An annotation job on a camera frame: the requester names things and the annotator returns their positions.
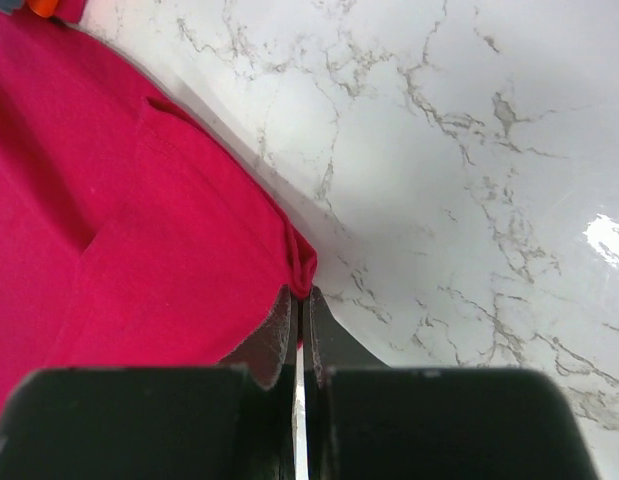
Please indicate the magenta polo shirt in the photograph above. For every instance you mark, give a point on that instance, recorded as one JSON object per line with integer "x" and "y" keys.
{"x": 128, "y": 235}

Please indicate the orange garment in basket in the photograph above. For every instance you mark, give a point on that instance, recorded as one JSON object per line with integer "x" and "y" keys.
{"x": 43, "y": 8}

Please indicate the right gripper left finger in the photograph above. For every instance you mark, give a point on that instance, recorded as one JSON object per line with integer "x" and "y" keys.
{"x": 265, "y": 350}

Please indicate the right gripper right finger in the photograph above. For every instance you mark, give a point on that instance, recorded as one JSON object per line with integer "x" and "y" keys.
{"x": 327, "y": 344}

